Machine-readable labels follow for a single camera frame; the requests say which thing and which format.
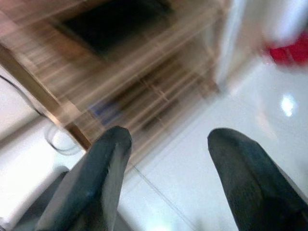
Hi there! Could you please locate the small red garment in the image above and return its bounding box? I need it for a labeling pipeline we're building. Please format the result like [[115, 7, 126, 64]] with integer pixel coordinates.
[[263, 33, 308, 67]]

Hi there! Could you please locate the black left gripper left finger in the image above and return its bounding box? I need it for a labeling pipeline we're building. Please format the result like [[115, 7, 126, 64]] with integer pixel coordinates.
[[36, 126, 133, 231]]

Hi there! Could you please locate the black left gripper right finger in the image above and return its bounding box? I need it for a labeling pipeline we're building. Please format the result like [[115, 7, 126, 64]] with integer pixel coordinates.
[[207, 128, 308, 231]]

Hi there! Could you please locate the brown wooden cabinet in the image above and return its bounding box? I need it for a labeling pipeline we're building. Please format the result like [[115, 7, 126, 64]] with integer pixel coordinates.
[[0, 0, 229, 167]]

